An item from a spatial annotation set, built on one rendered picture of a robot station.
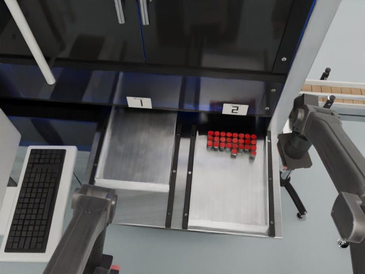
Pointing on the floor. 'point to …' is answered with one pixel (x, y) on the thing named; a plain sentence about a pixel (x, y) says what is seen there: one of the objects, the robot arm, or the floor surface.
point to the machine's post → (302, 61)
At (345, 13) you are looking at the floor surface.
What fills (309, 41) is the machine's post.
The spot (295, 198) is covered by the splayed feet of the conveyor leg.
